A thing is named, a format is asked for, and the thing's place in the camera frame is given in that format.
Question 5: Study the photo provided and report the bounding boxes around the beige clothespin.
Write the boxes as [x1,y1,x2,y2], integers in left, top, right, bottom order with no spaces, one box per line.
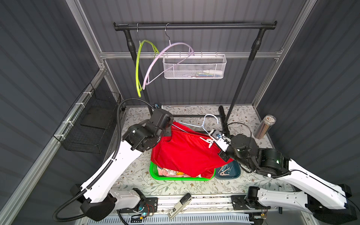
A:
[219,168,230,176]

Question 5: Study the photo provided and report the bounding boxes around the red shorts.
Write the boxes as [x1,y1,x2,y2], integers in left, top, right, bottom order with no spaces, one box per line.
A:
[151,122,233,179]

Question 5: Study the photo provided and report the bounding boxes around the light blue wire hanger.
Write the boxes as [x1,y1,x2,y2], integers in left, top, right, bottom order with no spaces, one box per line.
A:
[174,113,220,134]

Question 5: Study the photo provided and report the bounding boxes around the pink tie-dye shorts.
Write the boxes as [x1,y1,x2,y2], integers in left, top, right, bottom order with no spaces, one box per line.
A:
[157,167,183,177]

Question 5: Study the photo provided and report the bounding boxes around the green plastic hanger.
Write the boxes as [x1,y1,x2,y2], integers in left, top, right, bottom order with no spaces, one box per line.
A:
[135,23,159,97]

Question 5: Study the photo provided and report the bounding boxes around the lilac plastic hanger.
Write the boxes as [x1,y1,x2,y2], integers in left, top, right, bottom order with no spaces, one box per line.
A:
[142,23,195,91]

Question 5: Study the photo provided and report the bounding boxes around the comic print shorts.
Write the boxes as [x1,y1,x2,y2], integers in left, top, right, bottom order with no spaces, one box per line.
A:
[164,169,191,178]

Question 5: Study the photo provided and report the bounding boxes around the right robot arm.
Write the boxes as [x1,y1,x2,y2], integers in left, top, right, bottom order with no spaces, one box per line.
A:
[211,132,358,225]

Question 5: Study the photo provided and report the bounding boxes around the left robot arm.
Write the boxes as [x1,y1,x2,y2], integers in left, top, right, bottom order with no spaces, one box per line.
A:
[52,100,173,222]

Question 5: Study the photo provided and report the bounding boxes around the dark teal tray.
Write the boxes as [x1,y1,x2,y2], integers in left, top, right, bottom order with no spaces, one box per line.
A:
[215,161,241,180]

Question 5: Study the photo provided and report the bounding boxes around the green plastic basket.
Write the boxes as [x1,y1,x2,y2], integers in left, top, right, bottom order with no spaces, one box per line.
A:
[149,162,216,182]

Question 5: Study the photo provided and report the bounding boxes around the clear tube of sticks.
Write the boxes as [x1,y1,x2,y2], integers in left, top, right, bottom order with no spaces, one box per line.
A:
[254,115,277,139]

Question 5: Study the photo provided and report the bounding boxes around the silver black handheld device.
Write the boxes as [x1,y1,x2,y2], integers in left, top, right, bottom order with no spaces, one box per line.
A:
[167,193,192,220]

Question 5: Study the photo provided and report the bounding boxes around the black clothes rack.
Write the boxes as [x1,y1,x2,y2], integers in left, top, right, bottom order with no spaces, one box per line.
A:
[113,21,278,135]

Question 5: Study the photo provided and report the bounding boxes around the white wire wall basket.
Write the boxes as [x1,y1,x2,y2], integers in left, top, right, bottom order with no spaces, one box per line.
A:
[163,54,227,79]

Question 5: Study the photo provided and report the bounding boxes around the black wire wall basket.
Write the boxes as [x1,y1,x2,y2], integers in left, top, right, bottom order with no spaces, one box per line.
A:
[54,84,121,154]

